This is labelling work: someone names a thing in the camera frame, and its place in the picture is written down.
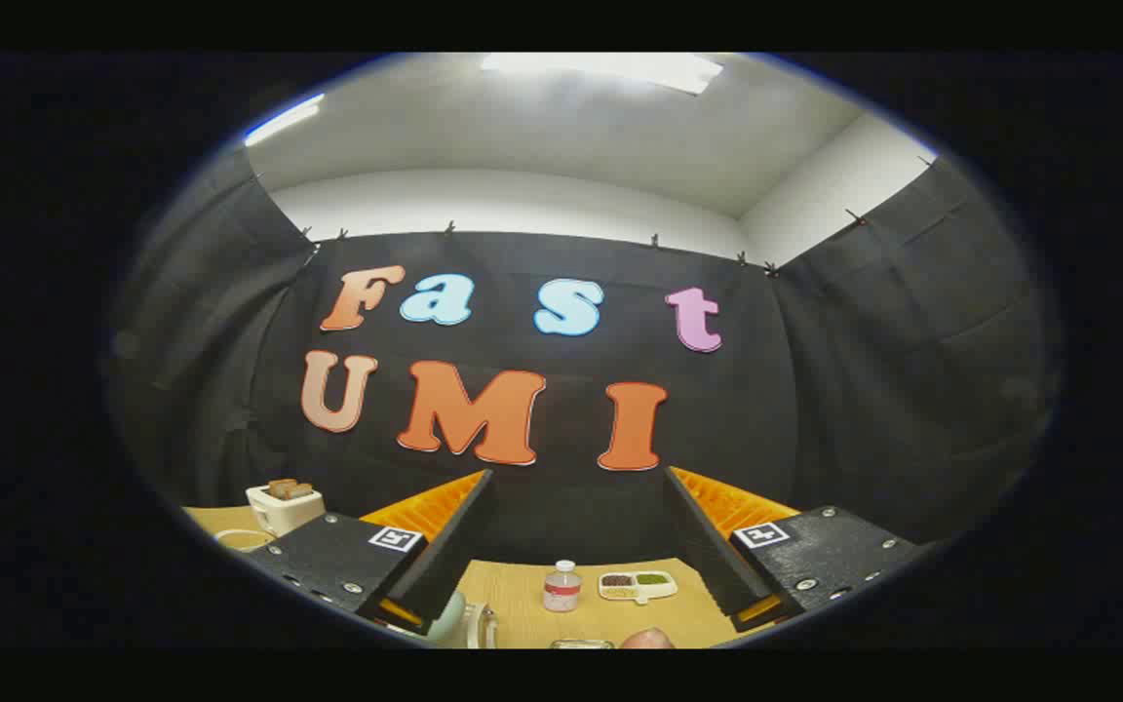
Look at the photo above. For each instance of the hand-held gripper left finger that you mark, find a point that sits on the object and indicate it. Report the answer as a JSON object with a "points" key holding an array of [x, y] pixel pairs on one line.
{"points": [[445, 556]]}

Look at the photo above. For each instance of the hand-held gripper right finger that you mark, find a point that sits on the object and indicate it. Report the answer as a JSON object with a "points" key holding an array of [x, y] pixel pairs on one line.
{"points": [[708, 551]]}

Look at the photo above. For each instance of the mint green plate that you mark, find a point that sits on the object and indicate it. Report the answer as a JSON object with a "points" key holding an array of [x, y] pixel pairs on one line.
{"points": [[448, 624]]}

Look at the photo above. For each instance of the white divided snack dish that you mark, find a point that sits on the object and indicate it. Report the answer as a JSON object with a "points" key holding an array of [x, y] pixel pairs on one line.
{"points": [[636, 585]]}

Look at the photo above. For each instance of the beige plate with brown food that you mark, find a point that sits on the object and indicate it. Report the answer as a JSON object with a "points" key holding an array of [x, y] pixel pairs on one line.
{"points": [[242, 535]]}

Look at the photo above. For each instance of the clear bottle with red label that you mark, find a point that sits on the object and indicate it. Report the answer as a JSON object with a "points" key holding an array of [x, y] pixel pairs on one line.
{"points": [[561, 590]]}

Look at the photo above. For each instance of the white toaster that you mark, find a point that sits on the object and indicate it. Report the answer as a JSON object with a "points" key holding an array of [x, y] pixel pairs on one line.
{"points": [[284, 512]]}

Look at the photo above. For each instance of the toast slices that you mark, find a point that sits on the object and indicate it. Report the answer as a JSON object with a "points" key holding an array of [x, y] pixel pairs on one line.
{"points": [[289, 487]]}

